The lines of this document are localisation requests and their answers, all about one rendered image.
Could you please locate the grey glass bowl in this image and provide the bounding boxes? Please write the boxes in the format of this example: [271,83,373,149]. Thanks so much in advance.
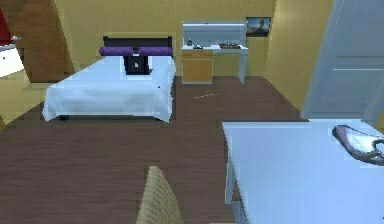
[332,124,384,167]

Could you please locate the black laptop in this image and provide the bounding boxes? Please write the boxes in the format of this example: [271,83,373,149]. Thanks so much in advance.
[123,54,153,76]

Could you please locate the white desk with wooden cupboard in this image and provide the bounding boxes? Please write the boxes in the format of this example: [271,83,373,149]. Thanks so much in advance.
[180,21,249,85]

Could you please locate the white table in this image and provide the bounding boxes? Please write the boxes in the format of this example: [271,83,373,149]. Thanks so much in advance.
[222,118,384,224]

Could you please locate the white bed with black headboard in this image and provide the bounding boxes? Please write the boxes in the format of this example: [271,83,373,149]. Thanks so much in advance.
[41,35,177,123]

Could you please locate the purple pillow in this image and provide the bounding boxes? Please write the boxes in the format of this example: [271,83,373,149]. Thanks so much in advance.
[98,46,135,57]
[137,46,174,57]

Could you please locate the framed dark picture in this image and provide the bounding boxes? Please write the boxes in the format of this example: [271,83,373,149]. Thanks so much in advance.
[246,16,272,38]

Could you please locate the white room door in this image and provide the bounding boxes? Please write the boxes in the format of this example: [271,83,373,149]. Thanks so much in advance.
[300,0,384,125]

